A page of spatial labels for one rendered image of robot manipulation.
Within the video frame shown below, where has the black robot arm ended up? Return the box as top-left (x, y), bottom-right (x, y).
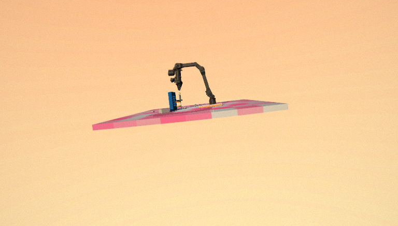
top-left (168, 62), bottom-right (216, 105)

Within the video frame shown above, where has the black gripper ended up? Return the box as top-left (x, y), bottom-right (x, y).
top-left (174, 75), bottom-right (183, 91)

